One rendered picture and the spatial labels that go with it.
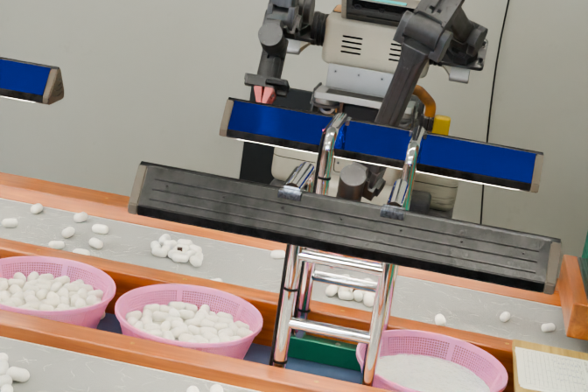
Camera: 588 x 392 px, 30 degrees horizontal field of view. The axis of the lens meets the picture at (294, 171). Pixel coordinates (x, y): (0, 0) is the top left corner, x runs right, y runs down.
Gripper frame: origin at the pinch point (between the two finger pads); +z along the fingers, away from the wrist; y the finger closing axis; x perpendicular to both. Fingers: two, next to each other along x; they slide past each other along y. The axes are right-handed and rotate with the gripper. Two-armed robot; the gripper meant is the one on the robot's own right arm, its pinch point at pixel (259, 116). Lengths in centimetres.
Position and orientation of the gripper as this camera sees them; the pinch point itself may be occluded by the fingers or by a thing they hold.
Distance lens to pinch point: 256.4
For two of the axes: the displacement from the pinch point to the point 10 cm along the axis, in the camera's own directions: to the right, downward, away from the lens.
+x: 1.0, 2.2, 9.7
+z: -2.1, 9.6, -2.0
